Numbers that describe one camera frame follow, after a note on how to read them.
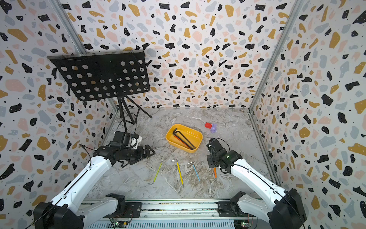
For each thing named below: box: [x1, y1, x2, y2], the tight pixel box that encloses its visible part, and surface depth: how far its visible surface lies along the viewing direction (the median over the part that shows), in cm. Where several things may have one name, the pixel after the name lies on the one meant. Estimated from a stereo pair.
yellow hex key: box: [171, 159, 184, 185], surface depth 89 cm
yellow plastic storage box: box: [165, 124, 204, 154], surface depth 105 cm
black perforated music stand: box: [46, 50, 153, 133], surface depth 78 cm
